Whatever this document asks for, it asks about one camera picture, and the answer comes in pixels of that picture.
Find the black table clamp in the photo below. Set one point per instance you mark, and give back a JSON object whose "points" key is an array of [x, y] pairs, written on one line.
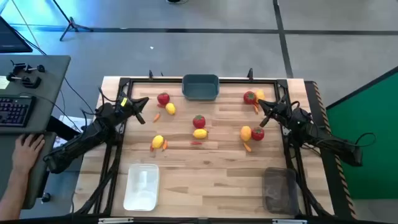
{"points": [[250, 73], [151, 74]]}

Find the black hazard-striped side panel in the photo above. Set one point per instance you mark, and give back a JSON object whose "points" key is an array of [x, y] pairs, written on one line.
{"points": [[334, 186]]}

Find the red toy pepper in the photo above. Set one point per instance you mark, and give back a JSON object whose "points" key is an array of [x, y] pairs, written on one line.
{"points": [[196, 143]]}

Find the black metal table frame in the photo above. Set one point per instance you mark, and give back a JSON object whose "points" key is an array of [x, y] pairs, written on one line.
{"points": [[149, 81]]}

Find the silver bracket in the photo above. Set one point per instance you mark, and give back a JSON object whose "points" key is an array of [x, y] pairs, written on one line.
{"points": [[115, 220], [289, 221]]}

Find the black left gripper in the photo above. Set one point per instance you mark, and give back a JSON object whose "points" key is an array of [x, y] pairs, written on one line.
{"points": [[127, 107]]}

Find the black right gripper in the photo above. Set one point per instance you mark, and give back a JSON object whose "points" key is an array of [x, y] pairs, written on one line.
{"points": [[279, 112]]}

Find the small orange carrot piece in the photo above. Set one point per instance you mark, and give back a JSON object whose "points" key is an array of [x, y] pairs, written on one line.
{"points": [[156, 117]]}

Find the green board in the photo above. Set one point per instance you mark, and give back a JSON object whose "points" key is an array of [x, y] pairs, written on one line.
{"points": [[367, 124]]}

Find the dark transparent plastic bin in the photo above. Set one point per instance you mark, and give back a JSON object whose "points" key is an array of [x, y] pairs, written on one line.
{"points": [[280, 191]]}

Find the grey desk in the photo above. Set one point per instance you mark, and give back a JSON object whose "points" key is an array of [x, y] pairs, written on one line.
{"points": [[53, 93]]}

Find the black round knob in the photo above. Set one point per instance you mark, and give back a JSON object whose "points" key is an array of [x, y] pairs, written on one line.
{"points": [[46, 198]]}

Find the person's hand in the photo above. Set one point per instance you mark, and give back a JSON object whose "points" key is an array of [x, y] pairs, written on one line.
{"points": [[26, 154]]}

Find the person's forearm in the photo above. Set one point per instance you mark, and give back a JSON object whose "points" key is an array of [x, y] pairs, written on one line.
{"points": [[11, 196]]}

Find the red toy tomato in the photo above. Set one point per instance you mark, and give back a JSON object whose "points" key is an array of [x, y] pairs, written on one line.
{"points": [[249, 97], [163, 98], [257, 133], [199, 121]]}

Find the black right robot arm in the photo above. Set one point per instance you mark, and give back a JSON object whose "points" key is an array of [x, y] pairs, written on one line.
{"points": [[326, 137]]}

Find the white paper label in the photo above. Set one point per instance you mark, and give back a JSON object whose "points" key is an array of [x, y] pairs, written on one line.
{"points": [[3, 82]]}

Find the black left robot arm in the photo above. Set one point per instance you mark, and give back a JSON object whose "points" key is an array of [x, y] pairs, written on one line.
{"points": [[81, 140]]}

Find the dark grey bin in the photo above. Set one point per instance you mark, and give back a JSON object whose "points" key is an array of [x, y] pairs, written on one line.
{"points": [[200, 90]]}

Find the black clamp tool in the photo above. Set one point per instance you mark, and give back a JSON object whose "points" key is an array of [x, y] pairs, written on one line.
{"points": [[29, 81]]}

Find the yellow toy lemon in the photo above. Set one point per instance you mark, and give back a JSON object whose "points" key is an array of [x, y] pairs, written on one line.
{"points": [[260, 94], [170, 108], [245, 133], [200, 133], [157, 141]]}

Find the black computer monitor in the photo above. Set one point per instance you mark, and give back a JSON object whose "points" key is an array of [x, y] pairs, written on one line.
{"points": [[12, 40]]}

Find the white plastic bin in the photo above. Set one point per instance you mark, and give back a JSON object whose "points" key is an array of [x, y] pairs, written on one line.
{"points": [[141, 186]]}

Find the black tripod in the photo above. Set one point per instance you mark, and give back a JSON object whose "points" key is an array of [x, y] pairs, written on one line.
{"points": [[72, 25]]}

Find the small red-orange toy pepper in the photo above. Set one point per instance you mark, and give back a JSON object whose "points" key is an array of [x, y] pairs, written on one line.
{"points": [[151, 148]]}

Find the orange toy pepper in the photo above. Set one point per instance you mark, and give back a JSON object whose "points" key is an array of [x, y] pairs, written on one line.
{"points": [[247, 147], [165, 145]]}

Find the black keyboard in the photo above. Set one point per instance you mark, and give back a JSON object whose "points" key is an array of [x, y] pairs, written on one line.
{"points": [[15, 110]]}

